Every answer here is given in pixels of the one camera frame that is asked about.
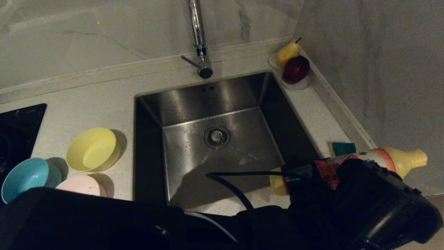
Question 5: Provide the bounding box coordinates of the blue plastic bowl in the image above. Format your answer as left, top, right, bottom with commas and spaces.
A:
1, 157, 63, 204

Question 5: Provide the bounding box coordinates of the pink plastic bowl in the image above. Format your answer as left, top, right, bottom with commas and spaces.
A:
55, 175, 107, 198

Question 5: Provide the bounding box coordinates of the stainless steel sink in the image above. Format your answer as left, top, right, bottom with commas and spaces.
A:
133, 71, 321, 210

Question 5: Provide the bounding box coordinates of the yellow plastic bowl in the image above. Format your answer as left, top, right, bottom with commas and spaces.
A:
66, 127, 121, 172

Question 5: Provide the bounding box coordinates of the dark red apple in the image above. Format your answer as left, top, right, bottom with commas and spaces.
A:
283, 56, 310, 84

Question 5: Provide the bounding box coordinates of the black induction cooktop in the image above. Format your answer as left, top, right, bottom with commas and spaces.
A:
0, 103, 47, 195

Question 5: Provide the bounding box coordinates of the orange dish soap bottle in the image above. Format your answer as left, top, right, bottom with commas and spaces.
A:
270, 147, 428, 196

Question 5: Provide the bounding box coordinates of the green and yellow sponge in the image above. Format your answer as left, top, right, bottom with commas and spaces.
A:
328, 142, 357, 157

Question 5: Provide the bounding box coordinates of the yellow pear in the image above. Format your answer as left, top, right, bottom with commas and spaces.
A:
275, 37, 301, 68

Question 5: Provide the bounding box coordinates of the metal sink drain strainer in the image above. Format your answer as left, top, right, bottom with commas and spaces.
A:
204, 126, 231, 150

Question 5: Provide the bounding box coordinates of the chrome faucet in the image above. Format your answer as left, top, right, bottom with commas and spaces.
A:
181, 0, 214, 79

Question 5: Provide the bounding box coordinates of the small white dish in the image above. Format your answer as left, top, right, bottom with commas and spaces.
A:
267, 53, 311, 91

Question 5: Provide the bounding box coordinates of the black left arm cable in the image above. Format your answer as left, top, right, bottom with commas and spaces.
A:
206, 171, 314, 213

